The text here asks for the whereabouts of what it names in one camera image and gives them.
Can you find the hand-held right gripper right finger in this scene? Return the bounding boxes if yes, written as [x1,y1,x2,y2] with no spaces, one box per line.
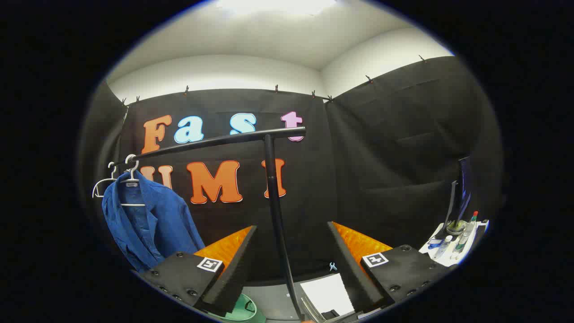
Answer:
[326,221,454,314]

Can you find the blue corduroy jacket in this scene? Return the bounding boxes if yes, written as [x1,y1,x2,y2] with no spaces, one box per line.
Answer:
[101,170,206,273]

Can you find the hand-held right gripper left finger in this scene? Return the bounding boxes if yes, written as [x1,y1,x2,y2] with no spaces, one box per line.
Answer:
[139,225,259,317]

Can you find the small white bottle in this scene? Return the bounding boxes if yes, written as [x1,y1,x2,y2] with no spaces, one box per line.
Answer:
[434,235,453,260]

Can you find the white clothes hanger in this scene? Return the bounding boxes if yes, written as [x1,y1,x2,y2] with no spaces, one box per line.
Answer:
[92,161,118,199]
[117,154,147,208]

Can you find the black backdrop cloth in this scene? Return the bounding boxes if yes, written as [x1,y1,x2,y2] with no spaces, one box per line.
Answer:
[78,56,503,288]

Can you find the green laundry hamper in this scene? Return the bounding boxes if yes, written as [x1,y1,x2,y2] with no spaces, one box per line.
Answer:
[215,293,267,323]

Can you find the black clothes rack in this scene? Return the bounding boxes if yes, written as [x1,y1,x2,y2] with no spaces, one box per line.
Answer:
[110,127,314,322]

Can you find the red-capped spray bottle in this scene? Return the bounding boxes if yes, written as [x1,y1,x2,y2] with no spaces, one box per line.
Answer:
[453,211,479,259]

